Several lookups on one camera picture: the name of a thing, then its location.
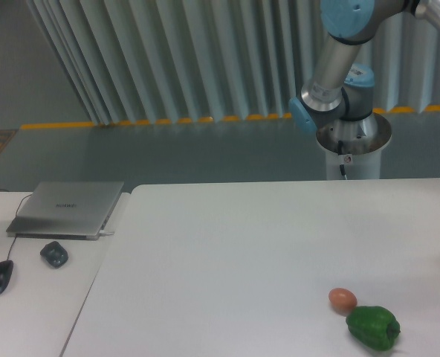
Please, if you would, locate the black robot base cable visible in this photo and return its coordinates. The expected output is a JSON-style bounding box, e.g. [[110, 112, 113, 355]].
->
[[337, 139, 349, 181]]

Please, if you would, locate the brown egg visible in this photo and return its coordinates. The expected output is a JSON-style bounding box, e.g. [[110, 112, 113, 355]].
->
[[329, 288, 358, 312]]

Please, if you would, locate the small dark grey case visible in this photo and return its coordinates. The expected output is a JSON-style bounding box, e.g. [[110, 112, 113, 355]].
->
[[40, 241, 69, 268]]

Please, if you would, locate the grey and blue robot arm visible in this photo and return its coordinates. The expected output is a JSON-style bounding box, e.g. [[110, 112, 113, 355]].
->
[[289, 1, 440, 132]]

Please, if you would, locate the white folding partition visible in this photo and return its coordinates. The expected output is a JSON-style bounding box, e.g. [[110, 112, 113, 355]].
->
[[25, 0, 440, 126]]

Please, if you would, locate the black mouse cable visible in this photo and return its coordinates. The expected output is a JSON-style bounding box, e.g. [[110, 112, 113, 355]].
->
[[0, 189, 33, 263]]

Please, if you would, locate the silver closed laptop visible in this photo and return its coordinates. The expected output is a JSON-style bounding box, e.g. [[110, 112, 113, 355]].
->
[[6, 181, 124, 240]]

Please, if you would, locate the green bell pepper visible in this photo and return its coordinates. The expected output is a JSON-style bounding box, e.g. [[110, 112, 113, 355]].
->
[[346, 306, 401, 352]]

